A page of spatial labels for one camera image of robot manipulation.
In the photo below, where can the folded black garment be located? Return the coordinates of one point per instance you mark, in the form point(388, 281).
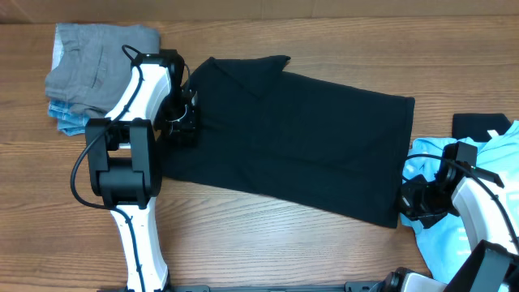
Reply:
point(477, 126)

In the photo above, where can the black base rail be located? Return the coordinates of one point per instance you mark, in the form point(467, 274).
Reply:
point(349, 286)

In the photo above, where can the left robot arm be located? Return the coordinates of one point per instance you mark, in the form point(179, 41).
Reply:
point(123, 161)

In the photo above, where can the folded blue jeans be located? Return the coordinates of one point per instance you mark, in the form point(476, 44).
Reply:
point(68, 122)

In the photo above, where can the black t-shirt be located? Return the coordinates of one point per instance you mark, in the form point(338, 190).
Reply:
point(264, 130)

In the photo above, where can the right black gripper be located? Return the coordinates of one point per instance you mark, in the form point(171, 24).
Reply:
point(414, 201)

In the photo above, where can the light blue t-shirt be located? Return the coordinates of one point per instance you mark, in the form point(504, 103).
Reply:
point(445, 246)

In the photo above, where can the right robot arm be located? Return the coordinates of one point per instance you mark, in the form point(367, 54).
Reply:
point(475, 195)

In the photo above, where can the folded grey shorts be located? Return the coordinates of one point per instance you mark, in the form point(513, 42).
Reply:
point(93, 72)

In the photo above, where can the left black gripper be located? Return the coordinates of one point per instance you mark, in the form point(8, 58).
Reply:
point(189, 127)

